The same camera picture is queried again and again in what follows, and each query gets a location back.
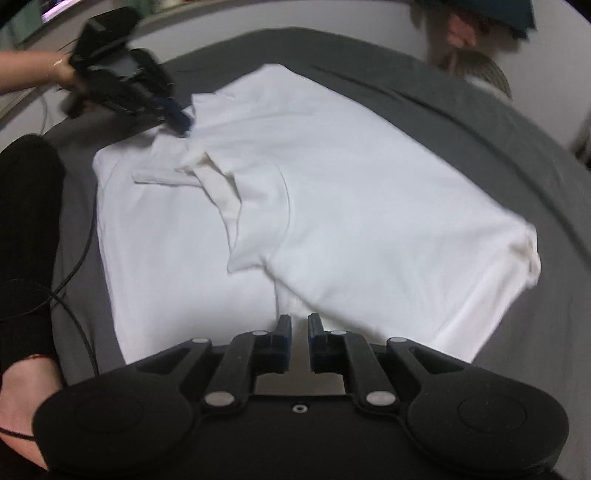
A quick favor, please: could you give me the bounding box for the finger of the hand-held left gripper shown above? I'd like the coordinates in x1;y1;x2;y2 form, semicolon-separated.
152;90;193;138

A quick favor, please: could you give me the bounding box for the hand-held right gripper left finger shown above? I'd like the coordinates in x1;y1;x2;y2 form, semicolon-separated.
139;314;294;411

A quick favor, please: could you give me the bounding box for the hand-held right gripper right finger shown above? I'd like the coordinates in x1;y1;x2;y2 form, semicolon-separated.
307;313;462;411

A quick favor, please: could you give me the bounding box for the white shirt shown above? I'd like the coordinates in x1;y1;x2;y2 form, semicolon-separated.
92;64;542;365

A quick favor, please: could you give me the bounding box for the person's left forearm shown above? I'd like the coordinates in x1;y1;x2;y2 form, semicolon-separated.
0;48;58;95

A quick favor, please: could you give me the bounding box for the person's left hand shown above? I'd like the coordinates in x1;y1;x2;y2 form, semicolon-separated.
48;52;88;90

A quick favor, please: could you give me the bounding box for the open laptop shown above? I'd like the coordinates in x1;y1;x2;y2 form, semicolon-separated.
39;0;88;24

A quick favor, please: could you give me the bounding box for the person's leg in black pants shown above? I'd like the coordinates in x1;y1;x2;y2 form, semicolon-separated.
0;134;68;374

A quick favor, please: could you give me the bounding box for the grey bed sheet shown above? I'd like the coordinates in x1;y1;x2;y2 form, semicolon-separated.
39;28;591;480

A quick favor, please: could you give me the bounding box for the person's bare foot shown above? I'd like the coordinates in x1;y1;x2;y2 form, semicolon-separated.
0;353;63;472

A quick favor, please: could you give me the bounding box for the dark teal jacket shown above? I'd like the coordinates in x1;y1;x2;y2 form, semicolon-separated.
411;0;539;40

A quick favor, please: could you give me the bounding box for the black cable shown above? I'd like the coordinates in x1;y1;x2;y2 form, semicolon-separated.
0;279;101;377
48;203;100;301

